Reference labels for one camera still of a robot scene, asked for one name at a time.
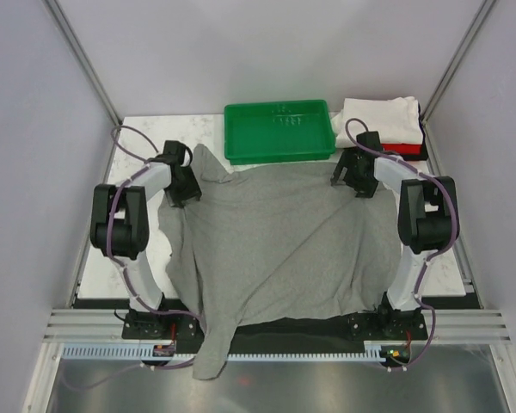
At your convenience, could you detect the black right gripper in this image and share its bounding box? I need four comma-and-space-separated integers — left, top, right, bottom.
331, 151, 378, 200

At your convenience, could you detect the grey t-shirt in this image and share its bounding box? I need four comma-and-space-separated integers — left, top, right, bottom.
158, 145, 401, 380

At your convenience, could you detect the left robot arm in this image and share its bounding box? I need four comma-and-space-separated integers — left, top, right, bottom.
89, 140, 202, 340

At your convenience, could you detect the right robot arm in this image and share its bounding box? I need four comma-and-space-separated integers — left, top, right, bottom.
331, 131, 460, 339

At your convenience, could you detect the red folded t-shirt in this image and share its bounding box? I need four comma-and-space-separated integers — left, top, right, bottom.
382, 144, 422, 156

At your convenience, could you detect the white folded t-shirt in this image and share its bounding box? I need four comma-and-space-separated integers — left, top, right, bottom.
331, 96, 423, 148

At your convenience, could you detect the black folded t-shirt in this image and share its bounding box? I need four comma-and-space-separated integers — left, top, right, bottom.
403, 105, 428, 161

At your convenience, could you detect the green plastic tray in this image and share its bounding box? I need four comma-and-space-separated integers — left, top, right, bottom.
224, 100, 335, 165

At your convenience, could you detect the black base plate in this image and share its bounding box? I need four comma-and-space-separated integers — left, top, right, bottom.
121, 309, 428, 354

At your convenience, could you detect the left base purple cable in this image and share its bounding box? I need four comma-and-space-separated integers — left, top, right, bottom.
62, 309, 207, 391

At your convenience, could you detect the white slotted cable duct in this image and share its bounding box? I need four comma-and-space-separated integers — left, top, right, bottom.
61, 343, 385, 362

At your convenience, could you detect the left aluminium frame post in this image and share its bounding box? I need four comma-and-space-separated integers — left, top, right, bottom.
42, 0, 122, 125

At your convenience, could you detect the aluminium frame post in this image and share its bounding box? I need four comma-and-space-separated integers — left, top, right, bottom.
42, 0, 122, 125
421, 0, 498, 125

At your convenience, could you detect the right aluminium frame post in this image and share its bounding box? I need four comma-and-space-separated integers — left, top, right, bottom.
421, 0, 498, 125

